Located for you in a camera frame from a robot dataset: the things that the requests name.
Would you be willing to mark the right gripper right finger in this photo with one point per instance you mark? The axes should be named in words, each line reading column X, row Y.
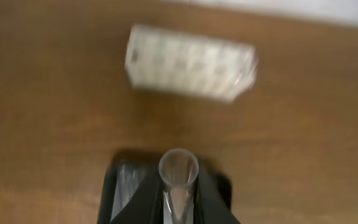
column 211, row 205

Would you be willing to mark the black tray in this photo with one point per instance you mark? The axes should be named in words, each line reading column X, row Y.
column 107, row 193

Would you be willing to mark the white test tube rack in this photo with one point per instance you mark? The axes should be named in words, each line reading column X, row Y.
column 185, row 62

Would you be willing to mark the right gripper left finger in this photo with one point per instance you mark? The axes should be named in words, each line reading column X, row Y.
column 145, row 202

